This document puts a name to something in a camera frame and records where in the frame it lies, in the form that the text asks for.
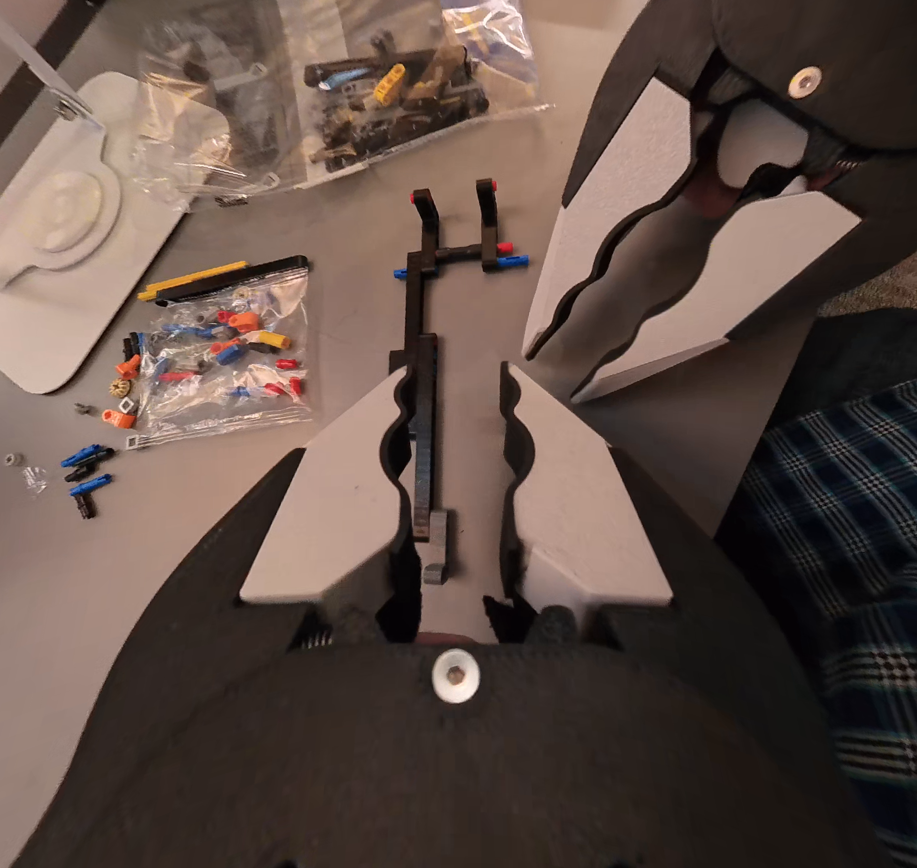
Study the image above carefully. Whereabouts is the white stand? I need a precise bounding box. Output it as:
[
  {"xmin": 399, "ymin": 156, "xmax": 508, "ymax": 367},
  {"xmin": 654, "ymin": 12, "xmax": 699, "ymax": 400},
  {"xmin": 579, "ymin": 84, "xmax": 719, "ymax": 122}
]
[{"xmin": 0, "ymin": 16, "xmax": 232, "ymax": 396}]

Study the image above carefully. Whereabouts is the blue plaid shirt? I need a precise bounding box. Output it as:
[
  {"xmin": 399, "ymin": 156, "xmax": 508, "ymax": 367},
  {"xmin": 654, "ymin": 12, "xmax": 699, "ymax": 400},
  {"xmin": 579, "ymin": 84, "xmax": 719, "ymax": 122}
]
[{"xmin": 716, "ymin": 377, "xmax": 917, "ymax": 868}]

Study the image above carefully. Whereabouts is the yellow lego beam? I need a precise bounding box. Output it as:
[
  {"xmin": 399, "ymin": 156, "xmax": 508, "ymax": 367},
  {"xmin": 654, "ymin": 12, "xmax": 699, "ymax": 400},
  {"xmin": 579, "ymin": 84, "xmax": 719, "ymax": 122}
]
[{"xmin": 138, "ymin": 260, "xmax": 250, "ymax": 302}]

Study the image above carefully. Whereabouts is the black lego assembly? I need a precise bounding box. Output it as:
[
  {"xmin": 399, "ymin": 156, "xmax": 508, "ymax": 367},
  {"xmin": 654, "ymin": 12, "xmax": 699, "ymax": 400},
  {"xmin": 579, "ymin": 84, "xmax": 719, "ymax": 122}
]
[{"xmin": 389, "ymin": 178, "xmax": 531, "ymax": 543}]

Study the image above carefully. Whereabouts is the long black lego beam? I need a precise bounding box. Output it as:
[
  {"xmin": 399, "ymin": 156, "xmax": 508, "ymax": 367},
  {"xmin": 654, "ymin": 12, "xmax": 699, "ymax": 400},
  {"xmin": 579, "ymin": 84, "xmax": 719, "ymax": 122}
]
[{"xmin": 154, "ymin": 255, "xmax": 309, "ymax": 308}]

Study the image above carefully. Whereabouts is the clear bag of black yellow lego pieces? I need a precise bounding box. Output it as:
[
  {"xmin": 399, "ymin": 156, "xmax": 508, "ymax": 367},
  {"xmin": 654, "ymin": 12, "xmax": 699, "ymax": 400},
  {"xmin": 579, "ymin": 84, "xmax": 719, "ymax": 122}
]
[{"xmin": 276, "ymin": 0, "xmax": 557, "ymax": 187}]

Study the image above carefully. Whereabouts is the clear bag of colourful lego pieces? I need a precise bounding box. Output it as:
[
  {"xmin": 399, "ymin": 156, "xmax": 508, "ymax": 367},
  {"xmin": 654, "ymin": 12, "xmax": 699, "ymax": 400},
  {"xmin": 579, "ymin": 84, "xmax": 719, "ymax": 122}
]
[{"xmin": 132, "ymin": 266, "xmax": 316, "ymax": 434}]

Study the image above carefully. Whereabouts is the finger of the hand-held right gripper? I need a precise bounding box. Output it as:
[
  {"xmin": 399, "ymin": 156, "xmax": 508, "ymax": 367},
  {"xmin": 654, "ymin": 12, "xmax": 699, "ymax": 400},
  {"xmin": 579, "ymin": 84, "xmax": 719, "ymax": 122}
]
[
  {"xmin": 569, "ymin": 188, "xmax": 863, "ymax": 405},
  {"xmin": 522, "ymin": 74, "xmax": 710, "ymax": 360}
]

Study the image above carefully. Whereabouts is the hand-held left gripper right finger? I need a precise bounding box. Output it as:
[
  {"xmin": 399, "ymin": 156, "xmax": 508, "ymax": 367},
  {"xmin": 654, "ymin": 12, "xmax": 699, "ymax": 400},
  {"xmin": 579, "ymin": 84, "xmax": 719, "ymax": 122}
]
[{"xmin": 498, "ymin": 361, "xmax": 676, "ymax": 611}]

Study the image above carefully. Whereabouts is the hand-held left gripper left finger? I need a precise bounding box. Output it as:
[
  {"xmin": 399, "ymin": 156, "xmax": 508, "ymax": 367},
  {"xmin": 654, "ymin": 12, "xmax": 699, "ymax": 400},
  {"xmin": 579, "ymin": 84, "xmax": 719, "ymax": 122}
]
[{"xmin": 238, "ymin": 365, "xmax": 431, "ymax": 607}]

